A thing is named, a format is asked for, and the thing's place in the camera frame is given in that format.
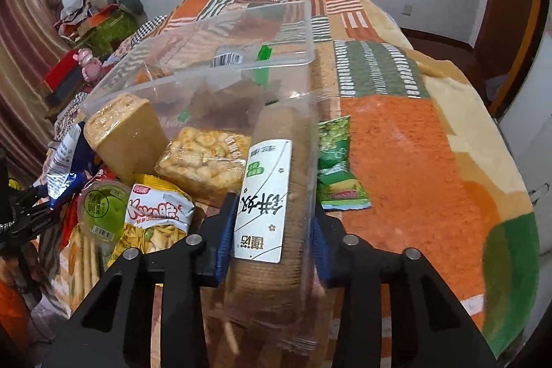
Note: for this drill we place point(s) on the square beige cracker pack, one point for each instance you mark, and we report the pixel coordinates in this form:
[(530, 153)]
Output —
[(125, 135)]

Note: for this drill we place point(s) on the orange patchwork blanket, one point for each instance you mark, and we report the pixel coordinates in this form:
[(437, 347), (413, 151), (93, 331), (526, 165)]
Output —
[(409, 161)]

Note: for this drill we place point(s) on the green pea snack packet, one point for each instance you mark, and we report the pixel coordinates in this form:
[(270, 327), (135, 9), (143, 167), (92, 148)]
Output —
[(338, 161)]

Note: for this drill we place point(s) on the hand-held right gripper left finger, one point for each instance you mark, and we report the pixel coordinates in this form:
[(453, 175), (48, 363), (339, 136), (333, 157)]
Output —
[(225, 249)]

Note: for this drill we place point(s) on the clear plastic container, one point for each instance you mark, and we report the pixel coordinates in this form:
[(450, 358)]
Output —
[(207, 36)]

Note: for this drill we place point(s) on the clear puffed snack pack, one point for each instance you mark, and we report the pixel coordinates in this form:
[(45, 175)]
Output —
[(198, 161)]

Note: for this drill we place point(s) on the checkered patchwork quilt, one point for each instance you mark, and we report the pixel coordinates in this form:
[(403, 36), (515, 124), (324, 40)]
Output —
[(144, 29)]

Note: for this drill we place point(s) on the blue snack packet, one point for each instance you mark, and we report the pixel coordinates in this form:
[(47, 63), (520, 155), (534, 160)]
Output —
[(64, 161)]

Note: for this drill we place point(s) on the pink plush toy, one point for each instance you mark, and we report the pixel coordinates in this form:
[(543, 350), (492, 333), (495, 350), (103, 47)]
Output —
[(88, 64)]

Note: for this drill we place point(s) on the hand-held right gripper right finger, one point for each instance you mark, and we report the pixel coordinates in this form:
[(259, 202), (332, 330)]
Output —
[(321, 253)]

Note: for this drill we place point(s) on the striped sandwich cracker pack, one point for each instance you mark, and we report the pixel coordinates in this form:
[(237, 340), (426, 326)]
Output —
[(84, 264)]

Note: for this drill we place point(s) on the white sliding door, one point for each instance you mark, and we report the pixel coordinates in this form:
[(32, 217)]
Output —
[(532, 92)]

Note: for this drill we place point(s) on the red box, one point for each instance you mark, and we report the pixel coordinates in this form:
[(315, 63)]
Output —
[(64, 68)]

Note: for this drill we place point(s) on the red snack packet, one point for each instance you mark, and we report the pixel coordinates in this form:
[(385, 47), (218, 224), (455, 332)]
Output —
[(68, 223)]

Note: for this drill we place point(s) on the striped brown curtain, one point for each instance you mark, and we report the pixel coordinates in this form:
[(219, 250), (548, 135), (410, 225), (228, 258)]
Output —
[(26, 49)]

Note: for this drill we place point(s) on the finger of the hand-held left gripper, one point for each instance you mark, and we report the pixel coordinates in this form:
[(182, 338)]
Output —
[(30, 226), (32, 197)]

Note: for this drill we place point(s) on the pile of clothes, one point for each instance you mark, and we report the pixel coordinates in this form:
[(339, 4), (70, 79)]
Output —
[(73, 16)]

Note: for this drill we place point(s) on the white wall socket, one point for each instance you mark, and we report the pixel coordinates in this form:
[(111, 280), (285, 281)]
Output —
[(406, 9)]

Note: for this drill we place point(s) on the green jelly cup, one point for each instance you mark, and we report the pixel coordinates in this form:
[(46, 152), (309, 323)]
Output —
[(103, 208)]

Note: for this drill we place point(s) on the round brown biscuit pack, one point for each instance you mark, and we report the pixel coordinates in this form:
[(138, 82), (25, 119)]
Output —
[(263, 204)]

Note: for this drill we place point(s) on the yellow chips bag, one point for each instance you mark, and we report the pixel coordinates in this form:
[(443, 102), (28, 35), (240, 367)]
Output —
[(151, 221)]

